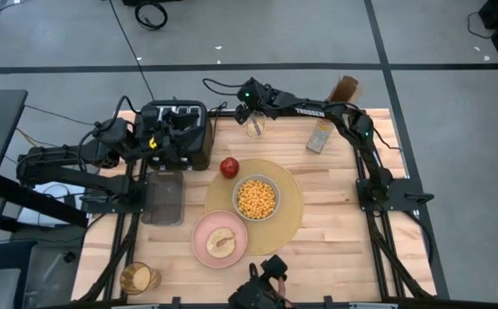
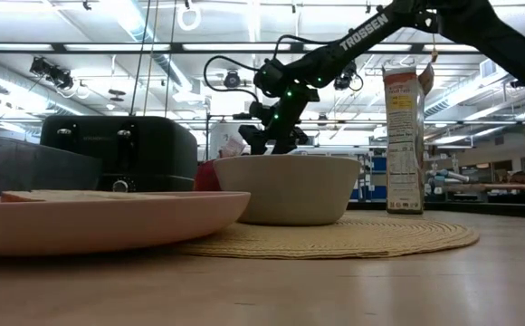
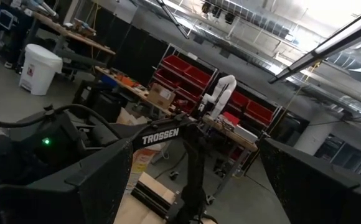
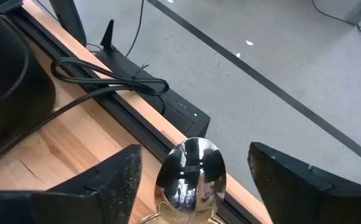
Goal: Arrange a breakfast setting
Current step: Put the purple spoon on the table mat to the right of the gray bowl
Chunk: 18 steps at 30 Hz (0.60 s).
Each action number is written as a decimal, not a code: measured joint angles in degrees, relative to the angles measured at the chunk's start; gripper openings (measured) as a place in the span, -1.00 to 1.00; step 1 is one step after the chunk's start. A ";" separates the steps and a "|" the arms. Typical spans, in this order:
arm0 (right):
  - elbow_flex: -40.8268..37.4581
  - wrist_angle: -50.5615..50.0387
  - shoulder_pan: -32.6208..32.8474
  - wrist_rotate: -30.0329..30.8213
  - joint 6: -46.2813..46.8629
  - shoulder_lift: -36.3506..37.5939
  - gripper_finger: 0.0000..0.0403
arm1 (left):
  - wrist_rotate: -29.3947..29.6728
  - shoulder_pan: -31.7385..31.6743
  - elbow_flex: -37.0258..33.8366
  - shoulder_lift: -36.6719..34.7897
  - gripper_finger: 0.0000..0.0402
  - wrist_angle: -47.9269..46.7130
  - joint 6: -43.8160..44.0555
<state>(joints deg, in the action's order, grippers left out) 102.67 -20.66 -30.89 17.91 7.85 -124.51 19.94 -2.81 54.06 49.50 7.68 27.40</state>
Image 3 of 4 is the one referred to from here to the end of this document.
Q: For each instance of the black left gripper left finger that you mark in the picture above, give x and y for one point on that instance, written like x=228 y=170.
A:
x=59 y=205

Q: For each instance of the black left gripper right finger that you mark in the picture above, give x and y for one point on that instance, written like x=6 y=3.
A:
x=323 y=205

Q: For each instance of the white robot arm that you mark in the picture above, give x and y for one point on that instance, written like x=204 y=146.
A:
x=227 y=84

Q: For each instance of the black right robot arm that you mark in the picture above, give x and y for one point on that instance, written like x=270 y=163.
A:
x=160 y=137

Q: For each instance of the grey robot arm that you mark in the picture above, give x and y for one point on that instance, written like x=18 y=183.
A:
x=45 y=7

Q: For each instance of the white box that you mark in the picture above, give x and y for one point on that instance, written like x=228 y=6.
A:
x=246 y=133

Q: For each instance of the black storage crate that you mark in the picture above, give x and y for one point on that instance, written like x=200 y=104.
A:
x=99 y=102

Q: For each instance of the narrow red bin rack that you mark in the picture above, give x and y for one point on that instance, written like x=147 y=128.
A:
x=258 y=112

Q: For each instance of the red box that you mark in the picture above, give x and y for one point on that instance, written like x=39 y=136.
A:
x=230 y=119

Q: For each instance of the blue bin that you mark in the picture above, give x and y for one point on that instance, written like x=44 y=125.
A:
x=109 y=81

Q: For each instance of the long wooden workbench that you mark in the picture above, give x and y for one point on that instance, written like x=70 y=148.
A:
x=140 y=93

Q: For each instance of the white trash bin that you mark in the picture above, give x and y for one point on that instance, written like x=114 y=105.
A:
x=40 y=68

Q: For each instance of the orange tool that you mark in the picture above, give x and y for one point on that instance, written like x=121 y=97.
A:
x=126 y=81

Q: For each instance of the cardboard box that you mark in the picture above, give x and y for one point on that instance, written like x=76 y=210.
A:
x=160 y=96

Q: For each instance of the overhead beam with light strip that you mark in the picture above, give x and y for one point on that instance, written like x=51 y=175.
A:
x=339 y=43

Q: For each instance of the person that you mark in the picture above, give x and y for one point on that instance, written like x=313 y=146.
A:
x=12 y=37

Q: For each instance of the black partition panel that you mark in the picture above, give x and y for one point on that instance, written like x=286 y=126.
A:
x=130 y=43

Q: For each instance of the wide red bin rack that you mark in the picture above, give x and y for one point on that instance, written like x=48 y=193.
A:
x=183 y=67

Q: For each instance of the tablet screen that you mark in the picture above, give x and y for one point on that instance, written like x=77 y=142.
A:
x=5 y=19

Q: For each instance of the ceiling spotlight row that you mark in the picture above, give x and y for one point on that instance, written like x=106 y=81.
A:
x=230 y=17

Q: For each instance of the black overhead rig beam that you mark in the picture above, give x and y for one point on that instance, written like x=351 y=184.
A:
x=174 y=20

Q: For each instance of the black aluminium table frame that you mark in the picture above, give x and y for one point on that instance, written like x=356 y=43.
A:
x=151 y=196

